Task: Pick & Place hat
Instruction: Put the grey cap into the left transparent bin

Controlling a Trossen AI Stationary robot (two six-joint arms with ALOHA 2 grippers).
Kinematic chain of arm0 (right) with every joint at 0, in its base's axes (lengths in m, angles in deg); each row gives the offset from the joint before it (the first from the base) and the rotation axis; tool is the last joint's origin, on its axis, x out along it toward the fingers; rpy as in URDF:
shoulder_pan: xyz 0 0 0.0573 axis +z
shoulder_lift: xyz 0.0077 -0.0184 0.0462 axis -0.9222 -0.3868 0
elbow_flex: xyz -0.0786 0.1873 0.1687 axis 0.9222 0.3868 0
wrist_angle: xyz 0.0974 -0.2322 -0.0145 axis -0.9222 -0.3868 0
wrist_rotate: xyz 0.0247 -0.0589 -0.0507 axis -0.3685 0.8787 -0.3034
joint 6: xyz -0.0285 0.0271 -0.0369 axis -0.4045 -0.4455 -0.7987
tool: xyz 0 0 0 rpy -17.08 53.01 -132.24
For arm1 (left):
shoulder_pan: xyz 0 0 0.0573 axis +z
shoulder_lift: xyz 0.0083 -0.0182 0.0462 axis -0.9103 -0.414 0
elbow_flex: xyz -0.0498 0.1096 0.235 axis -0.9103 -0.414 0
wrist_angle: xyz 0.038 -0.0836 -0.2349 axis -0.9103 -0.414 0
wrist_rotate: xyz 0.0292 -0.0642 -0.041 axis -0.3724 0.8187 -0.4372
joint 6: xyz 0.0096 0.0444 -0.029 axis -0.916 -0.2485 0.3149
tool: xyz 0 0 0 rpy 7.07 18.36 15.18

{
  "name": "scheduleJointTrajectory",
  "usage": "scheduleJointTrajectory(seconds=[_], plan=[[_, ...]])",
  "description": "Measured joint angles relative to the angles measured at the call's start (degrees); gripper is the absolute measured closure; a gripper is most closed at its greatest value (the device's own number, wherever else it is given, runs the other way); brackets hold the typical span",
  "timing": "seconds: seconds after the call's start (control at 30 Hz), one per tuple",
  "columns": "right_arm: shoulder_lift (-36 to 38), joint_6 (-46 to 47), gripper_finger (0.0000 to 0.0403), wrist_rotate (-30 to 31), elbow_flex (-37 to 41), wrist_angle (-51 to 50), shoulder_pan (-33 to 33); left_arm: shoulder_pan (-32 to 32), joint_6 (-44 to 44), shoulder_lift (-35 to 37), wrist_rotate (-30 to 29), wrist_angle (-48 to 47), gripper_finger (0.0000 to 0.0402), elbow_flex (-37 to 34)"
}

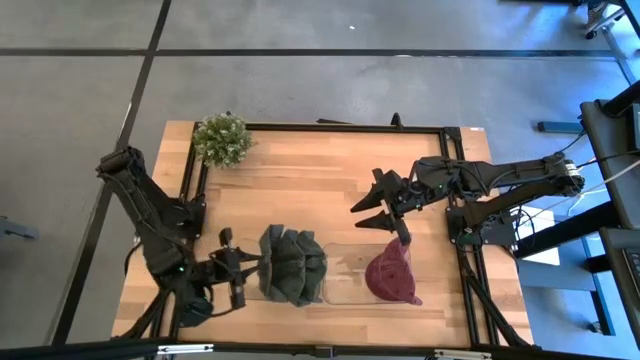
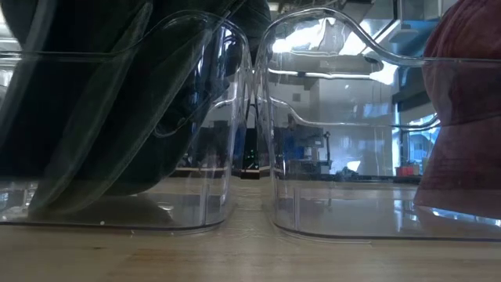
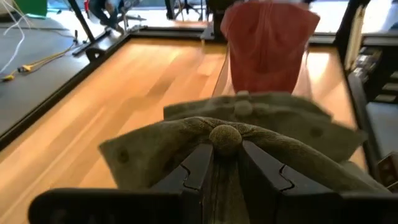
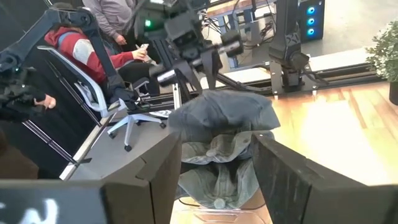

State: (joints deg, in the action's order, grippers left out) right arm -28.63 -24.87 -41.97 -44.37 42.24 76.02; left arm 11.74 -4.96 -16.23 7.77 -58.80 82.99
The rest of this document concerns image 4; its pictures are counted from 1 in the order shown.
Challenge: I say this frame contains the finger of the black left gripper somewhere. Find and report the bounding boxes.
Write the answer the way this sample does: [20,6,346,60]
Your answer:
[176,60,205,100]
[201,49,223,90]

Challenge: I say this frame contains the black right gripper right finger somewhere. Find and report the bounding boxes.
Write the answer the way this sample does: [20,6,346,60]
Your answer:
[251,133,384,224]

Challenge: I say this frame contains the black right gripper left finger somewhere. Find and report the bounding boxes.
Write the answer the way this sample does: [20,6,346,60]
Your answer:
[101,132,183,224]

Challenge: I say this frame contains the dark grey hat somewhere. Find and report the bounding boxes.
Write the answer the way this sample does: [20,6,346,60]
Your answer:
[167,89,281,144]

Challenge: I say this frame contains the dark green hat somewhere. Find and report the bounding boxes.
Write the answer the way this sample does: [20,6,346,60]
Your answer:
[177,158,261,210]

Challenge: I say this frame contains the person's forearm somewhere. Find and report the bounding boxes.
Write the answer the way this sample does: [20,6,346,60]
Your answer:
[0,67,47,123]

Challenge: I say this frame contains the wooden bench blue legs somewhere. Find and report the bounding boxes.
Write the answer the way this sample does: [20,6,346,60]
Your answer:
[205,0,280,68]

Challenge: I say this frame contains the clear plastic bin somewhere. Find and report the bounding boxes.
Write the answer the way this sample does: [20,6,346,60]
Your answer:
[177,198,269,224]

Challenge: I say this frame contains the person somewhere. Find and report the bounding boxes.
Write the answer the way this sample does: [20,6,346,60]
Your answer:
[43,26,162,103]
[82,0,147,52]

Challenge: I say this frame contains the white office chair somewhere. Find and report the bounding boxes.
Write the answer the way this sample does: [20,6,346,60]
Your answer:
[37,45,167,152]

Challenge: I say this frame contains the computer tower blue lights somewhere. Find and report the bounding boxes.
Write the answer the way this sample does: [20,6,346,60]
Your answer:
[297,0,326,41]

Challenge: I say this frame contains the person's hand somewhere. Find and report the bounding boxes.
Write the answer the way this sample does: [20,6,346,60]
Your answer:
[33,95,57,110]

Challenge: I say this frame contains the potted green plant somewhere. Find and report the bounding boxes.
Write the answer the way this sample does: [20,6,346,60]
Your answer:
[365,21,398,106]

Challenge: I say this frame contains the black table frame rail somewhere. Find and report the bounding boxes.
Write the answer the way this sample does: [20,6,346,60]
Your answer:
[217,62,384,95]

